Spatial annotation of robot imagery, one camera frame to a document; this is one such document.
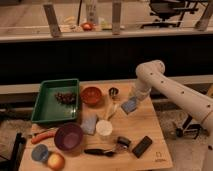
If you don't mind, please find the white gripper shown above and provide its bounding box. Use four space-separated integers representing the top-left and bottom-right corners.
129 85 151 101

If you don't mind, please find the blue sponge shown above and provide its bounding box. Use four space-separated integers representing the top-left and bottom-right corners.
121 97 137 114

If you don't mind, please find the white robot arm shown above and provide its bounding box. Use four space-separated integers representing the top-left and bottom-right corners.
131 60 213 171

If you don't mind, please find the red bowl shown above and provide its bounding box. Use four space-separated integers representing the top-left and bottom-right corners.
80 87 102 106

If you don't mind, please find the purple bowl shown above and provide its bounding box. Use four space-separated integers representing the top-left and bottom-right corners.
54 123 83 151

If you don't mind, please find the small metal cup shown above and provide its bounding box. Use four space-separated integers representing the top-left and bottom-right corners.
109 87 119 99

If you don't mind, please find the yellow banana peel toy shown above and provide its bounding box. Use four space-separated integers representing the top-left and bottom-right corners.
105 102 119 120

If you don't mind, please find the white cup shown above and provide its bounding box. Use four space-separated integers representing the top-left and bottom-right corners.
96 120 113 138

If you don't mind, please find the black tape roll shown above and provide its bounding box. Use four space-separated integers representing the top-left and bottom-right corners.
116 136 131 148

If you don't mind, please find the black rectangular remote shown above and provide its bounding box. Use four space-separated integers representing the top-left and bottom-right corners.
132 136 153 158

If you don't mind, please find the light blue cloth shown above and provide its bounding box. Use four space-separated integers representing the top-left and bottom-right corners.
81 115 98 135

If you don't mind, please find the bunch of dark grapes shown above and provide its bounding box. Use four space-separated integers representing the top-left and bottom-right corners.
55 92 76 105

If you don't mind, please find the red fruit on shelf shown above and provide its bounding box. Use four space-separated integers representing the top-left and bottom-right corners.
81 22 94 31

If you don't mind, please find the black office chair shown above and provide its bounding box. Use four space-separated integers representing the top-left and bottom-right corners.
141 0 198 28

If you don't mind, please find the green plastic tray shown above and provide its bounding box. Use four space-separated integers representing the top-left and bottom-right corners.
31 78 79 124

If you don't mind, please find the orange carrot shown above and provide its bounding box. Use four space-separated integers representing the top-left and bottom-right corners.
31 131 56 144

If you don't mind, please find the red yellow apple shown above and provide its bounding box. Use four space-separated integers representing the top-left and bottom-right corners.
47 153 65 170

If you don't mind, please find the blue round lid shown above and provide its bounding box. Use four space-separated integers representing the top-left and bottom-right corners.
31 144 49 163

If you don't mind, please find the black chair beside table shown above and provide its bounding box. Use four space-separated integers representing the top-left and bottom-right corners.
0 133 26 171

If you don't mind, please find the black handled spoon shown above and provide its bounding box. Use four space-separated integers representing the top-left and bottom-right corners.
84 149 115 157

